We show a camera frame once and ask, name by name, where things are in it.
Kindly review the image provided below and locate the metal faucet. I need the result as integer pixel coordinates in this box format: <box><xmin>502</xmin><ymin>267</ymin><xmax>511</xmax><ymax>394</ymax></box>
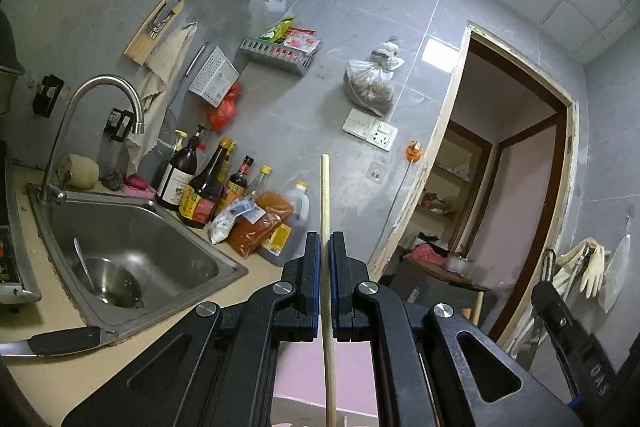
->
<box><xmin>39</xmin><ymin>74</ymin><xmax>146</xmax><ymax>204</ymax></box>

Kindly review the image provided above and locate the clear plastic bag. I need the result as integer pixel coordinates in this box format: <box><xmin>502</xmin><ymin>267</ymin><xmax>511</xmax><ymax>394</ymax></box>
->
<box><xmin>597</xmin><ymin>231</ymin><xmax>633</xmax><ymax>314</ymax></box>

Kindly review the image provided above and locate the pink scrub cloth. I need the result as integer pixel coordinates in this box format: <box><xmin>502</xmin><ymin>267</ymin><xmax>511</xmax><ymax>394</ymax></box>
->
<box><xmin>122</xmin><ymin>174</ymin><xmax>158</xmax><ymax>200</ymax></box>

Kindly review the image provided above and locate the stainless steel sink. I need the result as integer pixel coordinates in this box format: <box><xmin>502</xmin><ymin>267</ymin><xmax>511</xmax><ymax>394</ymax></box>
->
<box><xmin>25</xmin><ymin>183</ymin><xmax>249</xmax><ymax>339</ymax></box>

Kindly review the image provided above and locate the grey wall rack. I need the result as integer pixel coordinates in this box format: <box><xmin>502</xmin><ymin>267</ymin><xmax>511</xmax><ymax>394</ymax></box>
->
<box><xmin>238</xmin><ymin>36</ymin><xmax>316</xmax><ymax>78</ymax></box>

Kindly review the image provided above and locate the metal stove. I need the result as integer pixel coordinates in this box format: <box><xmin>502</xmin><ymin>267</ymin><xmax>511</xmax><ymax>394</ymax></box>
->
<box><xmin>0</xmin><ymin>141</ymin><xmax>44</xmax><ymax>306</ymax></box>

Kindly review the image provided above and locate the thick bamboo chopstick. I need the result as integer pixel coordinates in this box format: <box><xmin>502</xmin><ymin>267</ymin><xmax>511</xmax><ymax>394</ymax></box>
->
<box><xmin>320</xmin><ymin>153</ymin><xmax>338</xmax><ymax>427</ymax></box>

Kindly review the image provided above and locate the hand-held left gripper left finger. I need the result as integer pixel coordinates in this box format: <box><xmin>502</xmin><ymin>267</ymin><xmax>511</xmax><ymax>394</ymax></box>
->
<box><xmin>62</xmin><ymin>231</ymin><xmax>322</xmax><ymax>427</ymax></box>

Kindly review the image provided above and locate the steel wool scrubber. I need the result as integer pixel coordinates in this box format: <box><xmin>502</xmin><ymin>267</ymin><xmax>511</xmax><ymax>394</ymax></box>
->
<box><xmin>101</xmin><ymin>171</ymin><xmax>126</xmax><ymax>194</ymax></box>

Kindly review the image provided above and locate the beige dish cloth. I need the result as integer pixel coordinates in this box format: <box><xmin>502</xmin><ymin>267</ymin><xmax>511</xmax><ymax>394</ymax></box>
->
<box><xmin>126</xmin><ymin>21</ymin><xmax>199</xmax><ymax>174</ymax></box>

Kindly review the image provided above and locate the pink rag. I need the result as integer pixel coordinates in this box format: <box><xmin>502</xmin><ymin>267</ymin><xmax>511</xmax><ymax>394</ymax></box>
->
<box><xmin>406</xmin><ymin>243</ymin><xmax>449</xmax><ymax>268</ymax></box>

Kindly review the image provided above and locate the hanging bag of dried goods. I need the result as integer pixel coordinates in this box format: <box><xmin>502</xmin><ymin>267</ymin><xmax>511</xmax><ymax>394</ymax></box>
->
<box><xmin>342</xmin><ymin>37</ymin><xmax>407</xmax><ymax>118</ymax></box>

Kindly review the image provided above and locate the black wall hook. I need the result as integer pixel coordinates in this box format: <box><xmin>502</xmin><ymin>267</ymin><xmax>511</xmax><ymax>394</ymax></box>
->
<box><xmin>104</xmin><ymin>107</ymin><xmax>134</xmax><ymax>144</ymax></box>
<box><xmin>31</xmin><ymin>74</ymin><xmax>66</xmax><ymax>118</ymax></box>

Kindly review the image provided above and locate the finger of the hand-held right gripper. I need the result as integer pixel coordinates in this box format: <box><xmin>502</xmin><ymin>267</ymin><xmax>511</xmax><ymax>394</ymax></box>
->
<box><xmin>530</xmin><ymin>281</ymin><xmax>582</xmax><ymax>354</ymax></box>

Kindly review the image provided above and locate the pink floral cloth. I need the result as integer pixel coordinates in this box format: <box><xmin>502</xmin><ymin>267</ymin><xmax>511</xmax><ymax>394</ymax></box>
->
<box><xmin>271</xmin><ymin>341</ymin><xmax>379</xmax><ymax>427</ymax></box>

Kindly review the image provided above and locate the white wall switch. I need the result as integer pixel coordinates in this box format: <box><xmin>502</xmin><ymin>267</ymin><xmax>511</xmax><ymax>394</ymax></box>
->
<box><xmin>342</xmin><ymin>108</ymin><xmax>377</xmax><ymax>140</ymax></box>

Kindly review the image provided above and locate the green snack packet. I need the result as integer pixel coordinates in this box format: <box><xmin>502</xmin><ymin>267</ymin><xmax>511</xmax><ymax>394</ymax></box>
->
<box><xmin>258</xmin><ymin>16</ymin><xmax>297</xmax><ymax>44</ymax></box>

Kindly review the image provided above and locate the cream rubber glove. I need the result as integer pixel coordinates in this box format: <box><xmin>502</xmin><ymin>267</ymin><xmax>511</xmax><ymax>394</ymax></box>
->
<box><xmin>579</xmin><ymin>243</ymin><xmax>610</xmax><ymax>299</ymax></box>
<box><xmin>544</xmin><ymin>241</ymin><xmax>595</xmax><ymax>308</ymax></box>

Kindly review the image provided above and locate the white cable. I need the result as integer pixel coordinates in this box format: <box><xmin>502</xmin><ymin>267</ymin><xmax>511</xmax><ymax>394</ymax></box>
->
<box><xmin>506</xmin><ymin>307</ymin><xmax>551</xmax><ymax>358</ymax></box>

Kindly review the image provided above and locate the orange chili powder bag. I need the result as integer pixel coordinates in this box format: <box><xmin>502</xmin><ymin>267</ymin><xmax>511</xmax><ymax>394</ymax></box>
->
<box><xmin>229</xmin><ymin>190</ymin><xmax>296</xmax><ymax>259</ymax></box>

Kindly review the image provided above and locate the red seasoning packet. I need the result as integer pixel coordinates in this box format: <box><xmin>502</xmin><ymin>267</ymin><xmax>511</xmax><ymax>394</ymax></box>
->
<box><xmin>281</xmin><ymin>27</ymin><xmax>322</xmax><ymax>56</ymax></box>

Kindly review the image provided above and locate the small white wall basket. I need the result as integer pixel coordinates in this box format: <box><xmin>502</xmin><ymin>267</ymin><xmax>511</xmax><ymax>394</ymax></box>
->
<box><xmin>188</xmin><ymin>46</ymin><xmax>241</xmax><ymax>108</ymax></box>

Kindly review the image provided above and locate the metal pot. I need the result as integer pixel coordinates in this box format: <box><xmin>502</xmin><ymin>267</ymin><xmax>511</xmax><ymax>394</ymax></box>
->
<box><xmin>444</xmin><ymin>253</ymin><xmax>477</xmax><ymax>279</ymax></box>

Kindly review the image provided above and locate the black handled knife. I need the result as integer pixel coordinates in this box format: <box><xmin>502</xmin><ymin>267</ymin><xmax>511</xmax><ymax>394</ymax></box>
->
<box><xmin>0</xmin><ymin>325</ymin><xmax>119</xmax><ymax>359</ymax></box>

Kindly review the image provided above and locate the beige loofah sponge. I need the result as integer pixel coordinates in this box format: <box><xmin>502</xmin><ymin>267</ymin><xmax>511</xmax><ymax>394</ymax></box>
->
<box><xmin>58</xmin><ymin>152</ymin><xmax>101</xmax><ymax>190</ymax></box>

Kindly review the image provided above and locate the red plastic bag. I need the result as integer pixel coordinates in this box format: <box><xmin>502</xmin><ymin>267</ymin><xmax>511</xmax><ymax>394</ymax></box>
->
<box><xmin>208</xmin><ymin>82</ymin><xmax>244</xmax><ymax>132</ymax></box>

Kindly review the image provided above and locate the white plastic packet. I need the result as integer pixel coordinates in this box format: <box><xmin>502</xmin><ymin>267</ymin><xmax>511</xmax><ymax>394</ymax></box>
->
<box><xmin>208</xmin><ymin>198</ymin><xmax>267</xmax><ymax>246</ymax></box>

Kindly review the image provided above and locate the white wall socket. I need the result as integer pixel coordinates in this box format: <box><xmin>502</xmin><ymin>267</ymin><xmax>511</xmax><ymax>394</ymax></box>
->
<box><xmin>367</xmin><ymin>121</ymin><xmax>400</xmax><ymax>152</ymax></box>

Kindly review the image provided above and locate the metal ladle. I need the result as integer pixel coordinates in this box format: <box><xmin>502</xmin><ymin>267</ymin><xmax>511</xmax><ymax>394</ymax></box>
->
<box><xmin>73</xmin><ymin>236</ymin><xmax>109</xmax><ymax>304</ymax></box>

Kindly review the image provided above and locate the wooden shelf unit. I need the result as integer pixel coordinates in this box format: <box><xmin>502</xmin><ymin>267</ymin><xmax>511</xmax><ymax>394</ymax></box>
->
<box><xmin>419</xmin><ymin>156</ymin><xmax>484</xmax><ymax>234</ymax></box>

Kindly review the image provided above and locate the white plastic jug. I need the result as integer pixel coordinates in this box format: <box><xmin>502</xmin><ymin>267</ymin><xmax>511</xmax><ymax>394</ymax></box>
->
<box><xmin>260</xmin><ymin>181</ymin><xmax>312</xmax><ymax>267</ymax></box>

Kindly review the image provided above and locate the row of sauce bottles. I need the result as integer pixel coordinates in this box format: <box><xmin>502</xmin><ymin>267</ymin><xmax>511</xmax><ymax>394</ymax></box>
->
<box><xmin>156</xmin><ymin>124</ymin><xmax>275</xmax><ymax>229</ymax></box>

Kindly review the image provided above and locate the wooden cutting board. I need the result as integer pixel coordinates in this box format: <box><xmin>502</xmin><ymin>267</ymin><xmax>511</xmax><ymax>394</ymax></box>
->
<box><xmin>123</xmin><ymin>0</ymin><xmax>202</xmax><ymax>66</ymax></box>

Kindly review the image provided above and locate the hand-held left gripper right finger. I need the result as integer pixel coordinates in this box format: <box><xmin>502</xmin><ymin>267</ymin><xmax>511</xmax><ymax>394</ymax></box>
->
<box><xmin>327</xmin><ymin>231</ymin><xmax>584</xmax><ymax>427</ymax></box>

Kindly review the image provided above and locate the dark grey cabinet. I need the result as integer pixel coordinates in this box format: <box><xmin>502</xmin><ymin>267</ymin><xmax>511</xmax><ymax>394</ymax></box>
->
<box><xmin>387</xmin><ymin>257</ymin><xmax>490</xmax><ymax>329</ymax></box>

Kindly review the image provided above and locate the wooden door frame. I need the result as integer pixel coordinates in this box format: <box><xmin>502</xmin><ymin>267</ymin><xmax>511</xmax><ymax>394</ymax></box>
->
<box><xmin>369</xmin><ymin>20</ymin><xmax>582</xmax><ymax>356</ymax></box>

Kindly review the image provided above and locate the dark range hood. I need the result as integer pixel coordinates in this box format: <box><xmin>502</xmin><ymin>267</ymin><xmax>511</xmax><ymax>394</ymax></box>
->
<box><xmin>0</xmin><ymin>8</ymin><xmax>27</xmax><ymax>118</ymax></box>

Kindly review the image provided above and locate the metal bowl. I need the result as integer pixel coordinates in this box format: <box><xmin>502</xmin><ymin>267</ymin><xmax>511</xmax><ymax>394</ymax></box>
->
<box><xmin>81</xmin><ymin>256</ymin><xmax>147</xmax><ymax>311</ymax></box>

